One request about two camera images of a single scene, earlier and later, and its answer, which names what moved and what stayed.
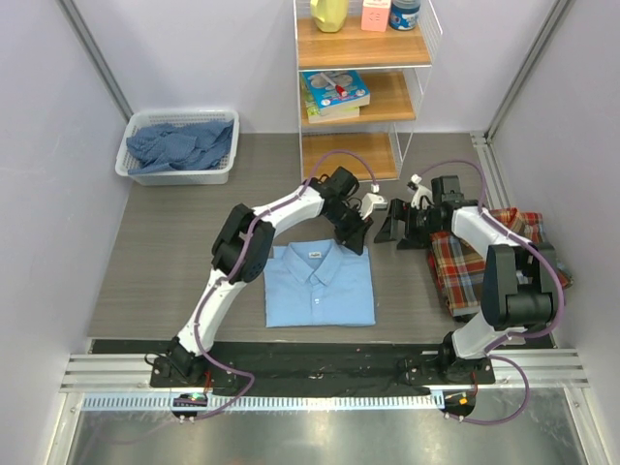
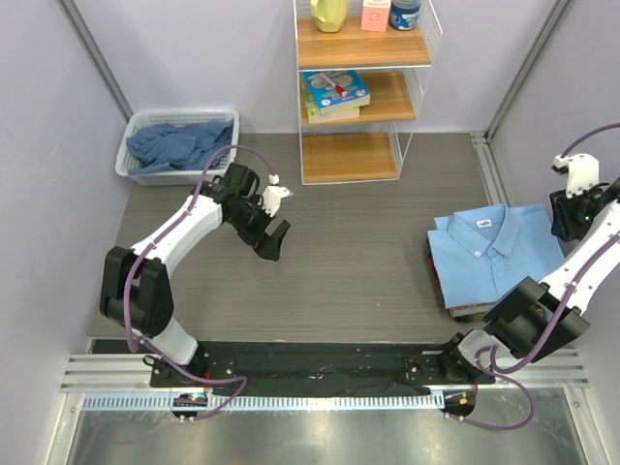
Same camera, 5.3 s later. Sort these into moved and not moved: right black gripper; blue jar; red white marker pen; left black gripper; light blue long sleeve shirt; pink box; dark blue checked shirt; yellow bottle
Moved: left black gripper; light blue long sleeve shirt; right black gripper
Not moved: yellow bottle; red white marker pen; dark blue checked shirt; blue jar; pink box
